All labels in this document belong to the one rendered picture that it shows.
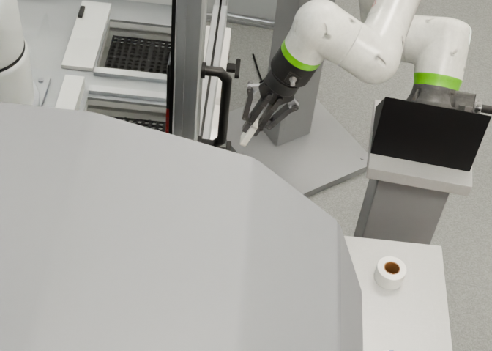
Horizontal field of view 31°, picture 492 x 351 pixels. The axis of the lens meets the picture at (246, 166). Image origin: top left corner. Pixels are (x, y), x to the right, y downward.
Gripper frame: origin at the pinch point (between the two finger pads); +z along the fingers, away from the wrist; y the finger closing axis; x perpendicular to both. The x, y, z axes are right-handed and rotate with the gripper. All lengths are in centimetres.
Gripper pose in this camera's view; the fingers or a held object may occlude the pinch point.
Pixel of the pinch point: (249, 132)
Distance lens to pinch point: 204.0
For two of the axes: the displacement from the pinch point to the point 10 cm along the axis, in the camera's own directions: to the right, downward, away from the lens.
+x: 0.7, -7.3, 6.8
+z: -4.2, 6.0, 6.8
